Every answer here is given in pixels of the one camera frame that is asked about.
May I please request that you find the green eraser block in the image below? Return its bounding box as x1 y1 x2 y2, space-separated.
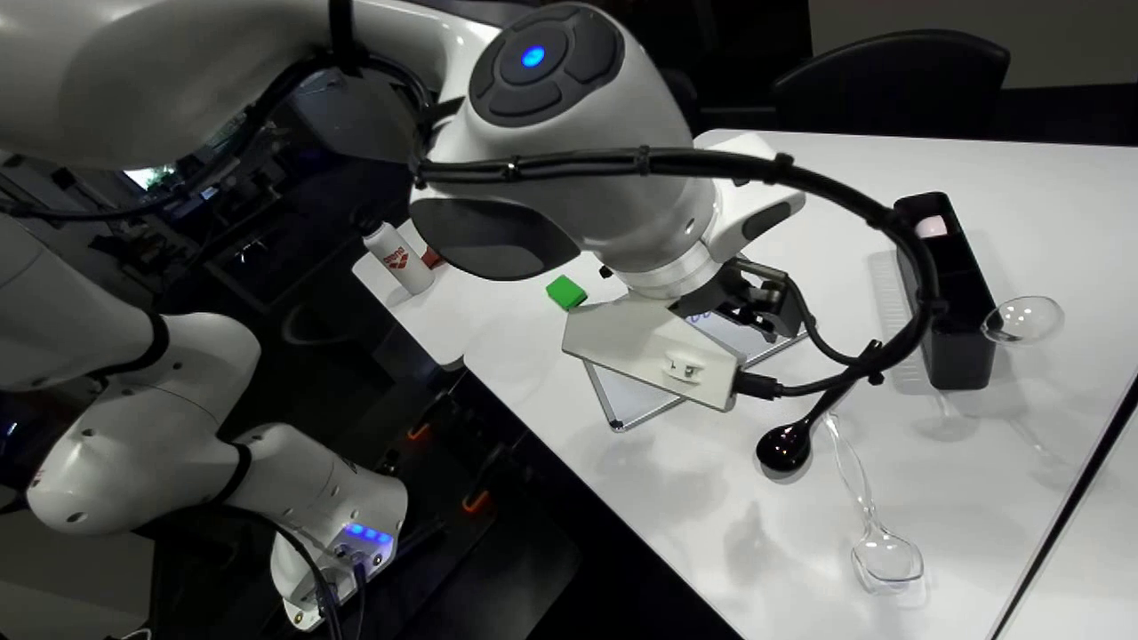
541 269 594 317

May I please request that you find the black rectangular rack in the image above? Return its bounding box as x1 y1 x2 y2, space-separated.
891 188 1006 394

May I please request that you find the small framed whiteboard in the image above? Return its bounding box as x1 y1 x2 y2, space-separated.
579 304 820 435

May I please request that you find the black office chair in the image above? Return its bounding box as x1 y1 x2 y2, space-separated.
770 24 1015 137

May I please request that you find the small white cup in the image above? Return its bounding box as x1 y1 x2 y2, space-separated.
358 221 439 298

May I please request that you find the black spoon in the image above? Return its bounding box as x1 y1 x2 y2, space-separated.
756 352 891 482

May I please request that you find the small pink white item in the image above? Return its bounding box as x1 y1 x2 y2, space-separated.
910 210 955 244

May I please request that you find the black robot mounting stand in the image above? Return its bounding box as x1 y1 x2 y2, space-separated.
351 368 620 640

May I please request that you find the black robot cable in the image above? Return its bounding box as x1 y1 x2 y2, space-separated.
407 144 955 401

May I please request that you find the orange black clamp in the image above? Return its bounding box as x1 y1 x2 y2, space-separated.
399 418 439 454
459 483 498 523

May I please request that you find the clear wine glass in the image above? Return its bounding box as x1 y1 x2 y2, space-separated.
820 409 931 596

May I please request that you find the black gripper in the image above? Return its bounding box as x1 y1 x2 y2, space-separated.
669 252 826 356

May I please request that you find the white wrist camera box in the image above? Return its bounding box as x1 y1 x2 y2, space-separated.
560 292 747 418

